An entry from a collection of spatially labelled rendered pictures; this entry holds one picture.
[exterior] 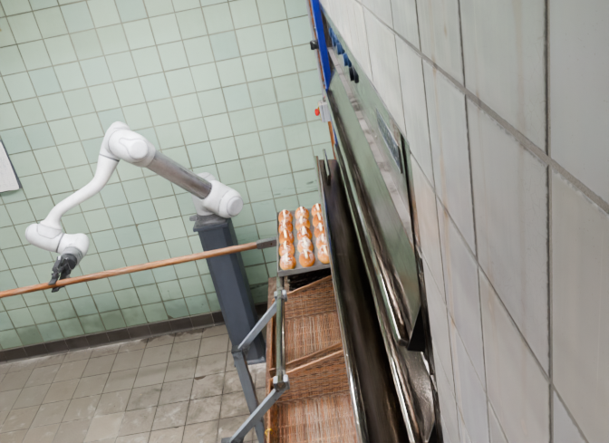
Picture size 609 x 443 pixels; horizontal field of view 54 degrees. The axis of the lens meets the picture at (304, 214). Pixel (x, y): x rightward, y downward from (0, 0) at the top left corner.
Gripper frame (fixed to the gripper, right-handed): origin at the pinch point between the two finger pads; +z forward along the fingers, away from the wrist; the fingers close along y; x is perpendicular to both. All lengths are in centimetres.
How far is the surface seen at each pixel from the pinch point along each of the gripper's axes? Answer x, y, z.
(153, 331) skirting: 13, 117, -121
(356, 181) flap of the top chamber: -133, -55, 77
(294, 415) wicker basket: -94, 60, 42
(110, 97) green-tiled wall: -11, -50, -123
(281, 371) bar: -100, 1, 84
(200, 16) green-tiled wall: -75, -84, -123
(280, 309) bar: -100, 1, 50
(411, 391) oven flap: -133, -30, 134
